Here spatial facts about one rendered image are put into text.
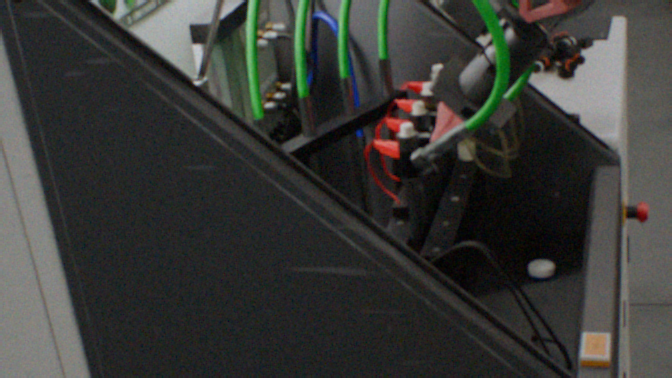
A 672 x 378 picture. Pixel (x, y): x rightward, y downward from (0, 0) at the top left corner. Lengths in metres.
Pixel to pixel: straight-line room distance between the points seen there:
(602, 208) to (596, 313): 0.29
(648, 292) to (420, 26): 1.76
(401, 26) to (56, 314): 0.73
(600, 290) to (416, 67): 0.51
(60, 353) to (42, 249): 0.14
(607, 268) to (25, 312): 0.72
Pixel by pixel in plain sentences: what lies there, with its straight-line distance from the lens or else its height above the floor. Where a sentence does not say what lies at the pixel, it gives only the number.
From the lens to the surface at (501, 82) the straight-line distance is 1.15.
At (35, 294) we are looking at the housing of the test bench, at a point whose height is 1.08.
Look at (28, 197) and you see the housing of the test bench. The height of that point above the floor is 1.20.
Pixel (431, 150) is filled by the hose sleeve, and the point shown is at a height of 1.15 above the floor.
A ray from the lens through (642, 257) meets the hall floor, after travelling 3.42.
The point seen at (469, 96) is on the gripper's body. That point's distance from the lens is 1.27.
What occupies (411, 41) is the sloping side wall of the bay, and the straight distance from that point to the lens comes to 1.64.
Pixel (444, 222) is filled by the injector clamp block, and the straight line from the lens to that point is 1.45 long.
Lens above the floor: 1.62
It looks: 24 degrees down
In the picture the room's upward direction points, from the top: 8 degrees counter-clockwise
